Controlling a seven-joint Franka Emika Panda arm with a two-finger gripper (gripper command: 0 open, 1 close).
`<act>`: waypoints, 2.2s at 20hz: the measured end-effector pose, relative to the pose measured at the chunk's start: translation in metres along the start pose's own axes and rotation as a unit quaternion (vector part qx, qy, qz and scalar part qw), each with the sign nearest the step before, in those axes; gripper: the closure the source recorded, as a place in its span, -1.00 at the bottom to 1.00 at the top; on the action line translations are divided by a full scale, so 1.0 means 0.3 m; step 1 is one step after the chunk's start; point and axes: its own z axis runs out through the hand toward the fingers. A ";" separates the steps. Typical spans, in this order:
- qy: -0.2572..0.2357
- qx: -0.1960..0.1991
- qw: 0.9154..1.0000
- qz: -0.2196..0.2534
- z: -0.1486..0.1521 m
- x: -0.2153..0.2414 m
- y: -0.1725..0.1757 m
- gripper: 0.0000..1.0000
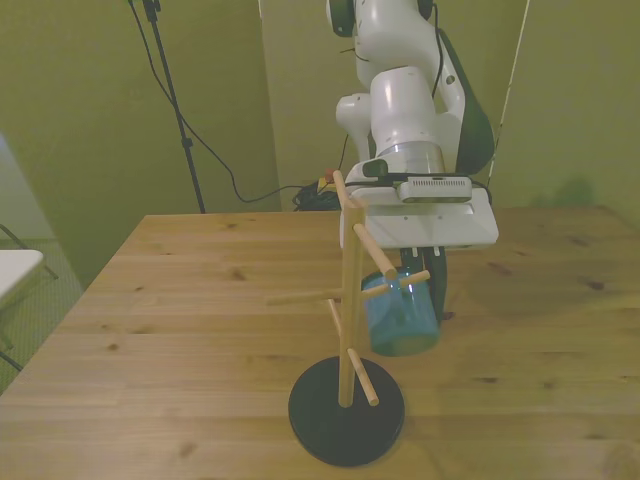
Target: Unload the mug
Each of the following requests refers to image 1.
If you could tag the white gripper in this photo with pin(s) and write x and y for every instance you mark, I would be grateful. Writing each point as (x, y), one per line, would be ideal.
(430, 225)

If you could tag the blue mug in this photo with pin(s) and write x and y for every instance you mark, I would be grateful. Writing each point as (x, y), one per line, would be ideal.
(402, 320)

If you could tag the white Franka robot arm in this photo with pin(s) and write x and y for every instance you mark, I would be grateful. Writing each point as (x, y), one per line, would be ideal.
(400, 105)

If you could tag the wooden mug tree black base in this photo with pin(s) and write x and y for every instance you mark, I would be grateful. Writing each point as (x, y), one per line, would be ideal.
(347, 425)

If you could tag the red emergency stop button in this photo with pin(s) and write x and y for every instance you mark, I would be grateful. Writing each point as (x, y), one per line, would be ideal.
(329, 174)

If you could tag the black tripod stand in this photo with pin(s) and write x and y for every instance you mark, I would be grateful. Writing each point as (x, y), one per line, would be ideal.
(172, 95)

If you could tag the white folding table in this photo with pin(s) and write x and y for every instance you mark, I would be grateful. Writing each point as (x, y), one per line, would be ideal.
(15, 270)

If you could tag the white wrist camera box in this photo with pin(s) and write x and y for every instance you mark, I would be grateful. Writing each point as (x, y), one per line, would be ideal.
(435, 188)

